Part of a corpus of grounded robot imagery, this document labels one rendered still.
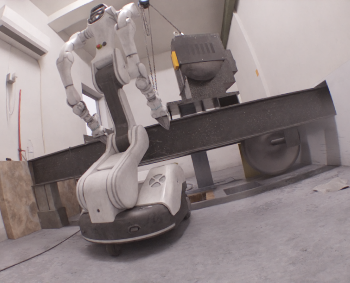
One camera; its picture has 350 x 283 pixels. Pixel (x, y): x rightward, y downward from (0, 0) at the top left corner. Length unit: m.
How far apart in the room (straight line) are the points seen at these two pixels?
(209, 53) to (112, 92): 1.07
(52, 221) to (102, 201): 1.14
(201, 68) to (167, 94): 2.64
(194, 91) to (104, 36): 0.96
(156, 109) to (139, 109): 3.34
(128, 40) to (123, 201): 0.78
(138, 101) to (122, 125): 3.34
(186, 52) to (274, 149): 1.23
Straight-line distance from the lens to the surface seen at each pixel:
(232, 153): 4.22
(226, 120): 1.47
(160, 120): 1.25
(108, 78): 1.24
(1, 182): 1.87
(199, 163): 2.41
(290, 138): 1.59
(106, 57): 1.31
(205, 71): 1.86
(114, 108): 1.24
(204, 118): 1.46
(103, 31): 1.42
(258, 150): 1.97
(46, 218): 2.01
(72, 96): 1.28
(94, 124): 1.36
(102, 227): 0.91
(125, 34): 1.10
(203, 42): 2.03
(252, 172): 2.39
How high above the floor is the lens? 0.37
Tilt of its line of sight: 6 degrees up
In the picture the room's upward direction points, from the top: 13 degrees counter-clockwise
